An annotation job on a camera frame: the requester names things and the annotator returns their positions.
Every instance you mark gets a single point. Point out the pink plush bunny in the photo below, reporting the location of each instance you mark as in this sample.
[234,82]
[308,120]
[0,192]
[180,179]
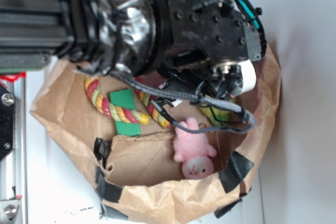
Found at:
[193,151]

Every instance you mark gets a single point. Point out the green flat block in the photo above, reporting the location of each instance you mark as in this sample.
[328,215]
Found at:
[124,103]

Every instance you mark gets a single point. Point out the multicolour twisted rope toy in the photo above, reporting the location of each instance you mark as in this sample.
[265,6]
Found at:
[104,106]

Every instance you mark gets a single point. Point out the green fuzzy plush toy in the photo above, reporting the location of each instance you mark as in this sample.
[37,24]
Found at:
[217,116]

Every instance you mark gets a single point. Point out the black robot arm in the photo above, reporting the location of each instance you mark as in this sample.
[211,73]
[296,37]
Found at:
[129,38]

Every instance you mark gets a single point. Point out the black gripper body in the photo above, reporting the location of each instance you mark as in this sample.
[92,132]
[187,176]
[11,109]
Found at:
[227,83]

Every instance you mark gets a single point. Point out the brown paper bag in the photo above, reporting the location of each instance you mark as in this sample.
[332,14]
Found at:
[136,177]

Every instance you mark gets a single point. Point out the aluminium frame rail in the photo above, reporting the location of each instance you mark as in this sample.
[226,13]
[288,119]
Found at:
[13,153]

